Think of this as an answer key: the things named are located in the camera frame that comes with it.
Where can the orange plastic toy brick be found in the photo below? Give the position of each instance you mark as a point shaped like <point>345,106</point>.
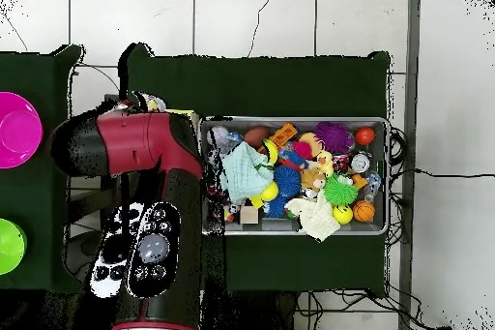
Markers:
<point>284,133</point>

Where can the yellow smiley ball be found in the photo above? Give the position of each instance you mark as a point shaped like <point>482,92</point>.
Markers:
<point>342,214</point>

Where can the mint green waffle cloth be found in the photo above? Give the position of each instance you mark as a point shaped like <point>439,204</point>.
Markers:
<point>245,171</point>

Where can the cream waffle cloth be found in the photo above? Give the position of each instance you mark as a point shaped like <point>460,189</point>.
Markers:
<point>315,216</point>

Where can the black equipment stand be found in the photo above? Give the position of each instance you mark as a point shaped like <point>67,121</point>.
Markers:
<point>110,186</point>

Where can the lime green plastic bowl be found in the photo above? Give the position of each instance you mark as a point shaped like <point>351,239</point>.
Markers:
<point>11,246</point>

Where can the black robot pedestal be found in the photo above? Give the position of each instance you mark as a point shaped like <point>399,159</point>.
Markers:
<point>270,314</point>

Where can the magenta plastic bowl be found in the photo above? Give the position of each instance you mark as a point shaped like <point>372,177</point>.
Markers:
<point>17,130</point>

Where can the black silver-topped drink can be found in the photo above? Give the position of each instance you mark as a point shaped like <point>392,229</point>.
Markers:
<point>361,162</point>

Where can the green spiky rubber ball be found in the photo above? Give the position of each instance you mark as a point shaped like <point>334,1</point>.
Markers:
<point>340,190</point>

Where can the purple spiky rubber ball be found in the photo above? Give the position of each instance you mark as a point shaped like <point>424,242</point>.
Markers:
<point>334,137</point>

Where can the small plain orange ball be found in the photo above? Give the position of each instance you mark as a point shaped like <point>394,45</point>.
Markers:
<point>364,135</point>

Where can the blue spiky rubber ball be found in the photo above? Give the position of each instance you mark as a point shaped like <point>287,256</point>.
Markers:
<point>288,181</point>

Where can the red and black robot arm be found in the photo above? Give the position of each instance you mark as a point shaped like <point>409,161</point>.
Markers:
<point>147,144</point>

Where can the grey metal pole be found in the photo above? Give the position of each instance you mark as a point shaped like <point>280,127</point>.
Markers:
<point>412,36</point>

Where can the dark green side table cloth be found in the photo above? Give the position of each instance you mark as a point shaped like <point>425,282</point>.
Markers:
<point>42,74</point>

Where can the colourful patterned cloth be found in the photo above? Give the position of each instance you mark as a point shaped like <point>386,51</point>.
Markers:
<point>152,102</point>

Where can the shallow silver mesh bin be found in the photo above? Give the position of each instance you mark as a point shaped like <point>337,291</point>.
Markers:
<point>381,210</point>

